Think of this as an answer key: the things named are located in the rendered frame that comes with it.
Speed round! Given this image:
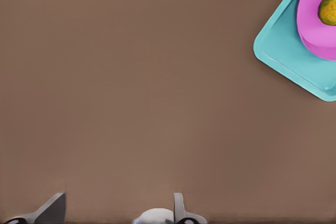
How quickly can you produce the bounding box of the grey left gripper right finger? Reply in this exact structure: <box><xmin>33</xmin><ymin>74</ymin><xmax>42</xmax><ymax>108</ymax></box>
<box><xmin>173</xmin><ymin>192</ymin><xmax>208</xmax><ymax>224</ymax></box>

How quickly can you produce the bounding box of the pink round plate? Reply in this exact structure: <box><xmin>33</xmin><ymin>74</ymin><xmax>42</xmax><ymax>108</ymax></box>
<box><xmin>297</xmin><ymin>0</ymin><xmax>336</xmax><ymax>61</ymax></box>

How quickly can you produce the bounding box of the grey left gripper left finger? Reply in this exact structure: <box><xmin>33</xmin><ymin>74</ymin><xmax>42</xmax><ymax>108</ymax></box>
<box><xmin>2</xmin><ymin>192</ymin><xmax>66</xmax><ymax>224</ymax></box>

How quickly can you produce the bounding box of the orange fruit with green patches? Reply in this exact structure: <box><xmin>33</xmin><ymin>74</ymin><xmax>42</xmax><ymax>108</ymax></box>
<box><xmin>318</xmin><ymin>0</ymin><xmax>336</xmax><ymax>26</ymax></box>

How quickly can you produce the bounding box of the teal rectangular tray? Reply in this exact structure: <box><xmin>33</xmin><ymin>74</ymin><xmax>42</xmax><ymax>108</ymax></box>
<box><xmin>253</xmin><ymin>0</ymin><xmax>336</xmax><ymax>102</ymax></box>

